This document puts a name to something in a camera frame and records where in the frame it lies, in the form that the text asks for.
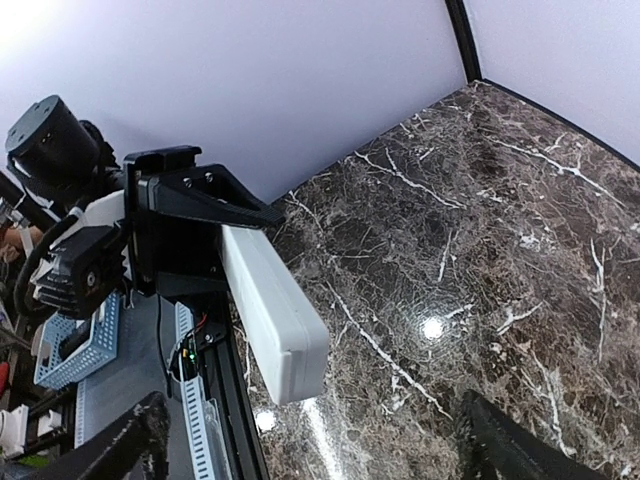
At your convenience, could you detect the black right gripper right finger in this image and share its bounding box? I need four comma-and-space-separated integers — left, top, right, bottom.
457, 389, 604, 479

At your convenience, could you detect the white remote control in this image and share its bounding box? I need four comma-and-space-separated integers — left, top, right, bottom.
220, 225, 330, 405

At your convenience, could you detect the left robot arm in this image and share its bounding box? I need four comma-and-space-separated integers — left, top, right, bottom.
1, 95, 283, 320

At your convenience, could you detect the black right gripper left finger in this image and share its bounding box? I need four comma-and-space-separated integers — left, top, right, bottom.
59, 391, 170, 479

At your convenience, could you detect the black right corner post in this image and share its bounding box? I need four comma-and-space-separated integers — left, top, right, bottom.
445, 0, 483, 83

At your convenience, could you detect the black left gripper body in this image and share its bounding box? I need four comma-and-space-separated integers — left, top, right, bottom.
123, 145, 202, 297

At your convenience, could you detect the black front rail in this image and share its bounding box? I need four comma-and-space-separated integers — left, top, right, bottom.
162, 293, 269, 479

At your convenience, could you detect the white slotted cable duct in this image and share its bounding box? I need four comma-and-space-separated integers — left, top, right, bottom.
169, 303, 228, 479

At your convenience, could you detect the blue perforated basket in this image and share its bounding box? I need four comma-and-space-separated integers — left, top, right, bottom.
33, 293, 122, 390

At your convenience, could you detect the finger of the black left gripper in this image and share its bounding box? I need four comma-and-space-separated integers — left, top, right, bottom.
154, 271, 229, 300
149, 164, 284, 229

